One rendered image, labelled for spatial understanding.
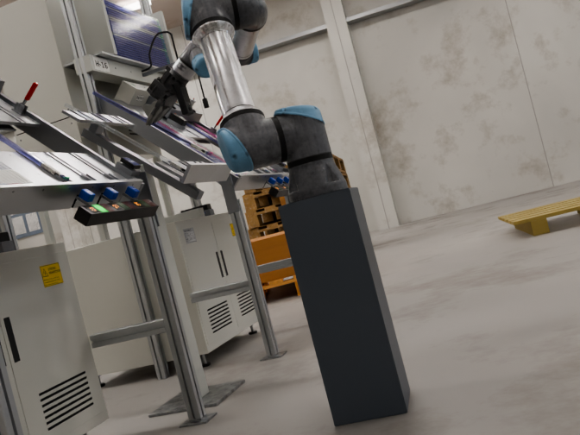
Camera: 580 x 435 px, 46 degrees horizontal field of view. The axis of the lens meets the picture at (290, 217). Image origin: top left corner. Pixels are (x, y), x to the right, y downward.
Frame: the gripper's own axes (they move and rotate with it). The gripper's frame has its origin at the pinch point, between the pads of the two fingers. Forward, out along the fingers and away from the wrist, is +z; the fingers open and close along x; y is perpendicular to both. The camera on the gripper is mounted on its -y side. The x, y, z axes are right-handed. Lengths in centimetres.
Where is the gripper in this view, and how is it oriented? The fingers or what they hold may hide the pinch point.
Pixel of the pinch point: (151, 123)
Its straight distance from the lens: 246.9
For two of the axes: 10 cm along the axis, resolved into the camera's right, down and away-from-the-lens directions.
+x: -3.0, 0.8, -9.5
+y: -7.2, -6.7, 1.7
